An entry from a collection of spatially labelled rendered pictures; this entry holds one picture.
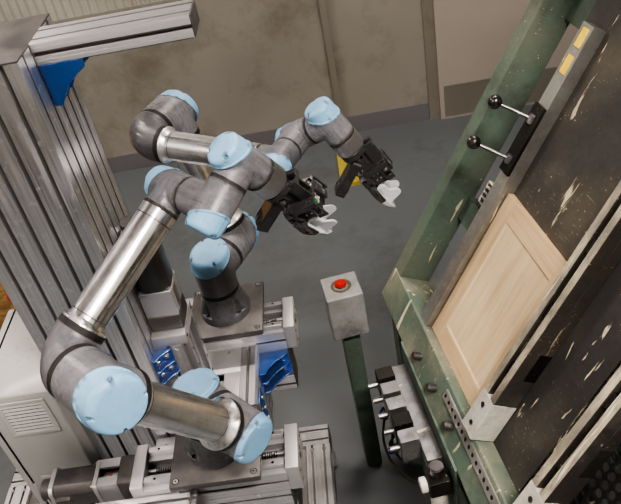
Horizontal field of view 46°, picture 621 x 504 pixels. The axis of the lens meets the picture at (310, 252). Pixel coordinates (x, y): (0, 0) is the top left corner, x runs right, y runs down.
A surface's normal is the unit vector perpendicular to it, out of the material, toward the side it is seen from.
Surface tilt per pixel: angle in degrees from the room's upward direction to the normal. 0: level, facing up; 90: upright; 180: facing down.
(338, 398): 0
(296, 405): 0
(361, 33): 90
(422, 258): 90
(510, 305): 60
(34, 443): 90
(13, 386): 0
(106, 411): 83
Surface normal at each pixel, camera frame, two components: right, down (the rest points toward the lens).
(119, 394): 0.65, 0.27
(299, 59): 0.04, 0.61
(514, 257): -0.92, -0.18
